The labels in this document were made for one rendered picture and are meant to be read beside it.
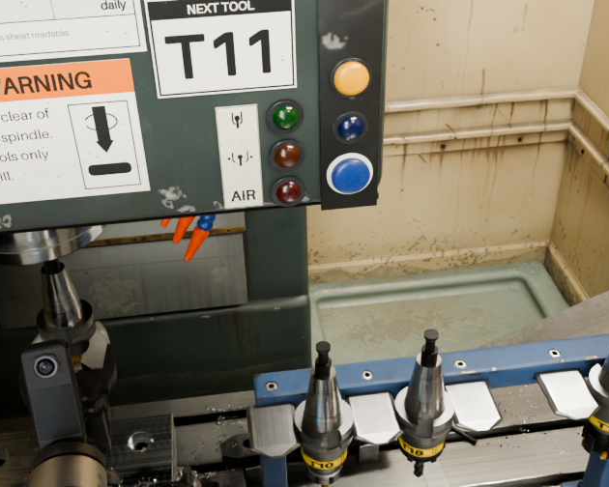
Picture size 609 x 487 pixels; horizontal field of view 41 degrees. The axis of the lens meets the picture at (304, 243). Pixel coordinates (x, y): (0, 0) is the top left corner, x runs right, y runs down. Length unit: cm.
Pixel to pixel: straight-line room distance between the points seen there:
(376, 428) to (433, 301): 117
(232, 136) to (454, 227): 145
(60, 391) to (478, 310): 135
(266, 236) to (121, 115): 91
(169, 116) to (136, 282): 92
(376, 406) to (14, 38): 54
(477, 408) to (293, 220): 66
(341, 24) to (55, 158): 23
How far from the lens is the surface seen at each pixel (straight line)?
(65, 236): 82
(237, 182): 62
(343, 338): 191
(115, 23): 56
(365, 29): 58
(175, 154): 60
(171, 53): 57
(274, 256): 150
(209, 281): 148
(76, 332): 95
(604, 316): 170
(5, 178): 63
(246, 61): 57
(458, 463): 127
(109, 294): 150
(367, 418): 89
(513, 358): 96
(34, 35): 57
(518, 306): 205
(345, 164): 61
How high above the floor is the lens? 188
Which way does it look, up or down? 36 degrees down
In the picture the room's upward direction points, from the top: 2 degrees counter-clockwise
